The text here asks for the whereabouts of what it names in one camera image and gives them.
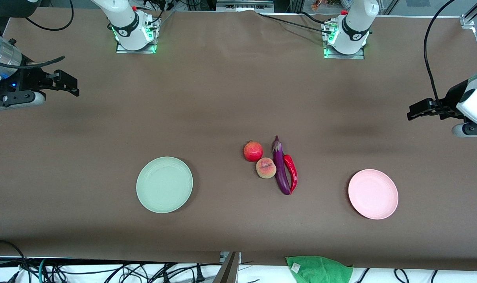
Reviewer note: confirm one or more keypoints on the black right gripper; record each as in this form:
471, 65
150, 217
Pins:
28, 76

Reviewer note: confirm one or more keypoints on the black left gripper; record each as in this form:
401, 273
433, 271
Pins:
452, 98

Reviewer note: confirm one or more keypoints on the red chili pepper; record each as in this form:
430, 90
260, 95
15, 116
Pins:
292, 169

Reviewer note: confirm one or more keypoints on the purple eggplant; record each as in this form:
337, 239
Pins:
280, 169

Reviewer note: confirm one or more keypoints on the orange pink peach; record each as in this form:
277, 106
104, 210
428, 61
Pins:
266, 168

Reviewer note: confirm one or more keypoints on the red pomegranate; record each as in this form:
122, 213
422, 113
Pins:
253, 152

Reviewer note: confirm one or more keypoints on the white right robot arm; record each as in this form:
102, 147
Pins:
124, 19

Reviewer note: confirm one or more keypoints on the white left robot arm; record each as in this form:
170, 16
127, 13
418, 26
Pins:
356, 23

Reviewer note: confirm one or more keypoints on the pink plate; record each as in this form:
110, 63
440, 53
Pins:
373, 194

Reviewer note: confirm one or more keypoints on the pale green plate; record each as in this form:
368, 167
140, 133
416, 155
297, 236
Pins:
164, 184

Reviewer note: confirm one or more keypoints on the orange objects behind table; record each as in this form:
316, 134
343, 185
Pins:
316, 4

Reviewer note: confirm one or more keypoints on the brown table cloth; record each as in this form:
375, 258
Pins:
238, 98

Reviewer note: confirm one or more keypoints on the green cloth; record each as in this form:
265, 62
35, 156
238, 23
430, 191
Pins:
319, 270

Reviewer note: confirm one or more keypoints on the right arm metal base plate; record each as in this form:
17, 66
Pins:
136, 51

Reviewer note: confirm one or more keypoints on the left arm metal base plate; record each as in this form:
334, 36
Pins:
344, 56

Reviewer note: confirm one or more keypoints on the aluminium frame profile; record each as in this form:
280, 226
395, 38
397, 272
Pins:
468, 19

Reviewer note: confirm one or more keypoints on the grey metal frame bar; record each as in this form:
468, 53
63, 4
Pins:
244, 6

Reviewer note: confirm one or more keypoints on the grey metal post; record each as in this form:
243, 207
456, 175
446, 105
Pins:
228, 273

